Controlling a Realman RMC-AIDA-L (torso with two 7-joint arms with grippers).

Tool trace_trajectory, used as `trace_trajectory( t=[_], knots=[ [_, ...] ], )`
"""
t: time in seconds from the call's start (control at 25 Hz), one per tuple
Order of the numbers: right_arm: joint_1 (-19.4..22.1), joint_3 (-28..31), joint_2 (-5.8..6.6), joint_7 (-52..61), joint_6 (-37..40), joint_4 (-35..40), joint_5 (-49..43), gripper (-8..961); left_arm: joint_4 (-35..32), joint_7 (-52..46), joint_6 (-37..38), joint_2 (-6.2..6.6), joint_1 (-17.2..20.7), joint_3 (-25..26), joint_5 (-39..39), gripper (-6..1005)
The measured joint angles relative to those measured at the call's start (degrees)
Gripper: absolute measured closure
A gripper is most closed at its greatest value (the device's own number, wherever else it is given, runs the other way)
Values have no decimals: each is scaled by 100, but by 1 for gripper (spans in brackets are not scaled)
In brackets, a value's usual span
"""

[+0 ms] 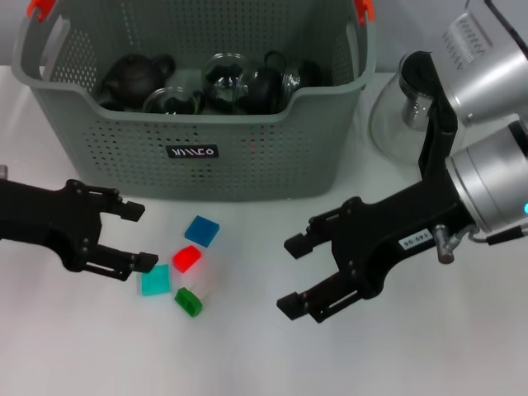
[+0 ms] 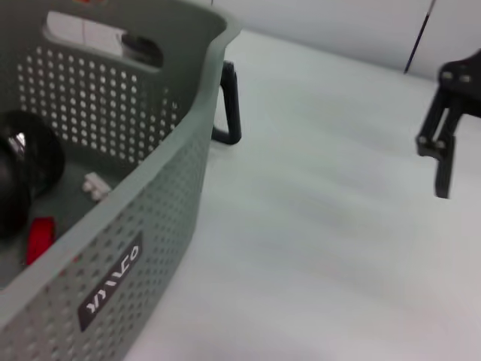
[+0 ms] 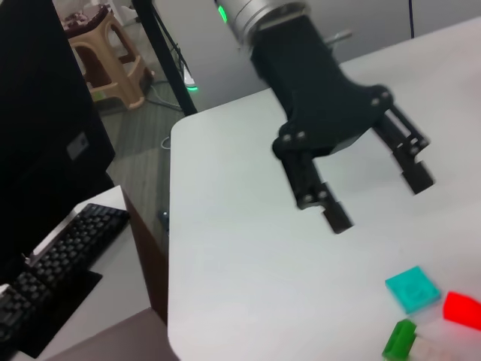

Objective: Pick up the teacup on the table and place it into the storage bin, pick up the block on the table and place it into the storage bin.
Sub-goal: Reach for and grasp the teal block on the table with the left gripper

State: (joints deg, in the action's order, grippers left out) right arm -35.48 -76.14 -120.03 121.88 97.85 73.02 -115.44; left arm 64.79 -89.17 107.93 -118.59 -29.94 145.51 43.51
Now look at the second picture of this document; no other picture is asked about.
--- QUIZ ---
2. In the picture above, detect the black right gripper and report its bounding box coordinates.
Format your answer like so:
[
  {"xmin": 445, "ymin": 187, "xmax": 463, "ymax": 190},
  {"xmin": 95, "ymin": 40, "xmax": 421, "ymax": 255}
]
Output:
[{"xmin": 415, "ymin": 48, "xmax": 481, "ymax": 199}]

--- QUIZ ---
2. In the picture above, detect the white two-stud plate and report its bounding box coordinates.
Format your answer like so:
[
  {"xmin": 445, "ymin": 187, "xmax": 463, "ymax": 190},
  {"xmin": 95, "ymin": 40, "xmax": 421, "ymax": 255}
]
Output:
[{"xmin": 82, "ymin": 171, "xmax": 112, "ymax": 200}]

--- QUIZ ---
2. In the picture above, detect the dark red long brick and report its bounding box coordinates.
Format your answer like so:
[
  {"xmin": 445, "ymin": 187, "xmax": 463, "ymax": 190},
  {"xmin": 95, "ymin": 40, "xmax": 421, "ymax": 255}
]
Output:
[{"xmin": 25, "ymin": 216, "xmax": 57, "ymax": 267}]

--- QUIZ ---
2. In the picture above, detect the glass teacup with black sleeve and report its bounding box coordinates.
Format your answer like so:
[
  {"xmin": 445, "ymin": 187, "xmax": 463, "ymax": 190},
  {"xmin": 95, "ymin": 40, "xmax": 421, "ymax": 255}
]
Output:
[{"xmin": 0, "ymin": 111, "xmax": 65, "ymax": 240}]

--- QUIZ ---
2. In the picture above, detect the grey-green perforated storage bin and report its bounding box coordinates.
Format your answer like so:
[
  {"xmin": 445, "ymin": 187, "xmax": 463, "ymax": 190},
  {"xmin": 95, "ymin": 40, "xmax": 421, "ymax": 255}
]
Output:
[{"xmin": 0, "ymin": 0, "xmax": 244, "ymax": 361}]

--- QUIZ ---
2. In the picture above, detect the glass pitcher with black handle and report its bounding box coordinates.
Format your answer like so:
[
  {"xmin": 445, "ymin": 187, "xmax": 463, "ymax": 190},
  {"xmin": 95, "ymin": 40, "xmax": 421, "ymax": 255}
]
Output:
[{"xmin": 120, "ymin": 32, "xmax": 243, "ymax": 147}]

